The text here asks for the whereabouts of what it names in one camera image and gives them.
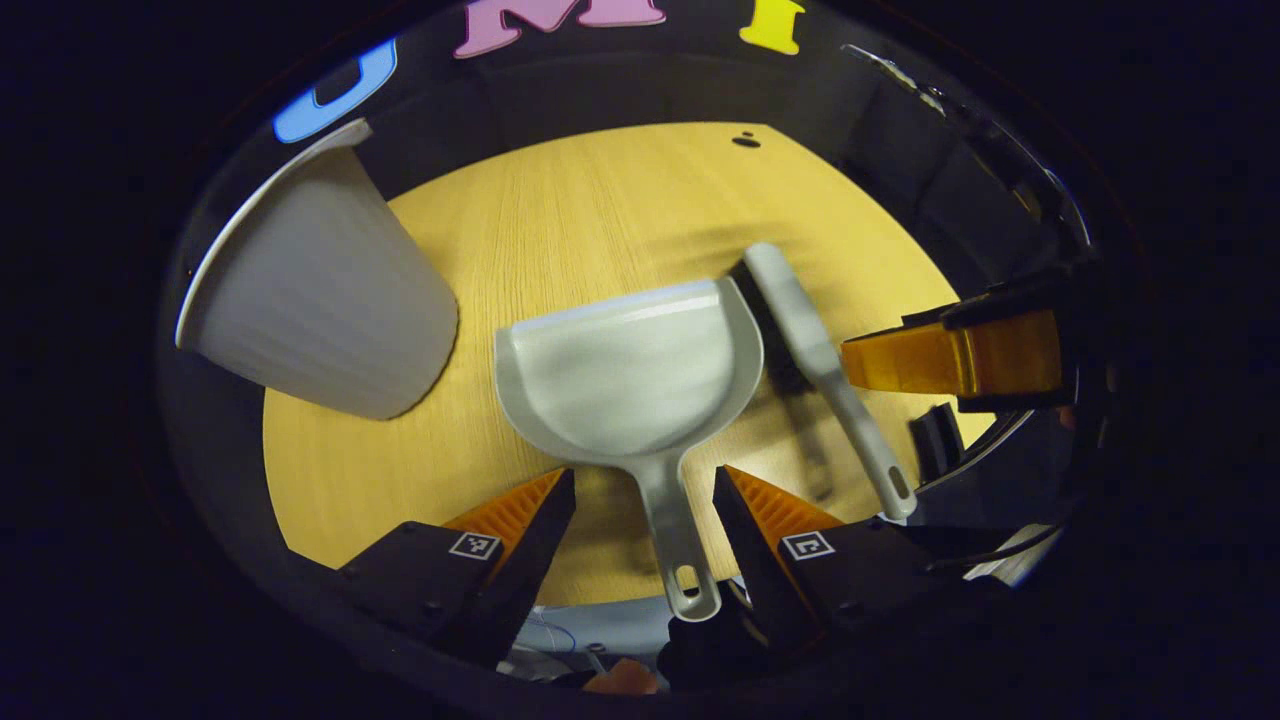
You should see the silver metal bracket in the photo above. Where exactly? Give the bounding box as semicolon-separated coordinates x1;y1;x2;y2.
843;43;1001;141

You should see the grey plastic dustpan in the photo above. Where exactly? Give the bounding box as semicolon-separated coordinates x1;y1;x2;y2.
494;278;766;623

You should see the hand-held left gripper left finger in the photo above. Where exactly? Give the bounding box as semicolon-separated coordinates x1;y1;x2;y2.
335;468;578;669

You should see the small grey broom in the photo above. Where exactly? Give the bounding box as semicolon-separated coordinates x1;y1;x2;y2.
730;242;919;521

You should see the wooden desktop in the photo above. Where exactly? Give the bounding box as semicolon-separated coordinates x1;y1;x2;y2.
262;122;1001;608

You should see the white plastic garbage bin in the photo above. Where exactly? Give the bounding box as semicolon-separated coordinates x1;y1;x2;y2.
175;118;461;421

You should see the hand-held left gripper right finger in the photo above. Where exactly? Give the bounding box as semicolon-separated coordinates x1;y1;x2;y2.
712;465;961;651

